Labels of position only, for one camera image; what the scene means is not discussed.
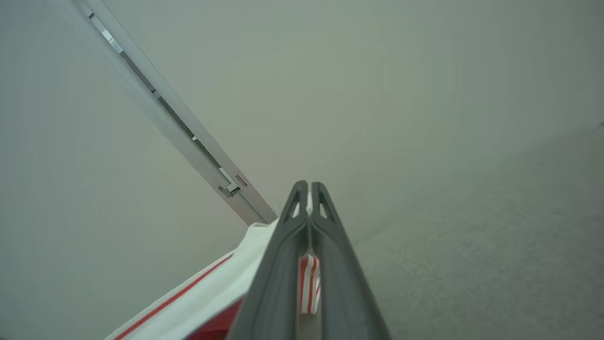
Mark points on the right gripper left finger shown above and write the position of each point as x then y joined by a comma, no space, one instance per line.
273,293

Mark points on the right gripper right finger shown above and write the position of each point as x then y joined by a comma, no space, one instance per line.
344,297

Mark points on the red shirt white ribbed trim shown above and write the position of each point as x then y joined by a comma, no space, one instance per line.
212,293

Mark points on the grey partition post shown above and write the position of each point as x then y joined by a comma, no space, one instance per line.
155,106
155,81

